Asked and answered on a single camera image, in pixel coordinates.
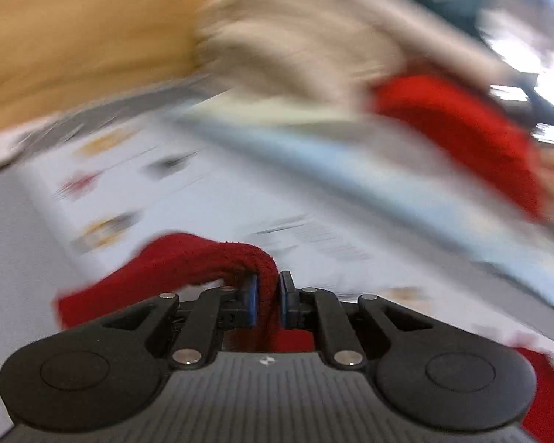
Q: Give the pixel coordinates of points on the light blue bed sheet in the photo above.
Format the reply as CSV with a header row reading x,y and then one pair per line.
x,y
392,170

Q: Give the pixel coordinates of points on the wooden bed frame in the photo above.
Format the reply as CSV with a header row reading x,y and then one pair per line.
x,y
56,55

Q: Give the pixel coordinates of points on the dark red knit sweater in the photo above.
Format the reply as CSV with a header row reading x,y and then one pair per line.
x,y
177,260

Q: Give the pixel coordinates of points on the white deer print cloth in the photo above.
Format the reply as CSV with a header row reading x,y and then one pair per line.
x,y
109,194

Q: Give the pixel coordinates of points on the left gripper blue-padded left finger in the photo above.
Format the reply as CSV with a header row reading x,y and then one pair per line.
x,y
216,311

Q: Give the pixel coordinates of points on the grey bed mattress cover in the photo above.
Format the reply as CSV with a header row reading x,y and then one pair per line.
x,y
35,266

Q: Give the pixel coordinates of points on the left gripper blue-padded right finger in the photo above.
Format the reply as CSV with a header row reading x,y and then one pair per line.
x,y
319,312

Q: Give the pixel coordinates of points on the bright red folded blanket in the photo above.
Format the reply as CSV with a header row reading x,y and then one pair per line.
x,y
471,129

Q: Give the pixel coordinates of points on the cream folded fleece blanket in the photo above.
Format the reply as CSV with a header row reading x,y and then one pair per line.
x,y
332,51

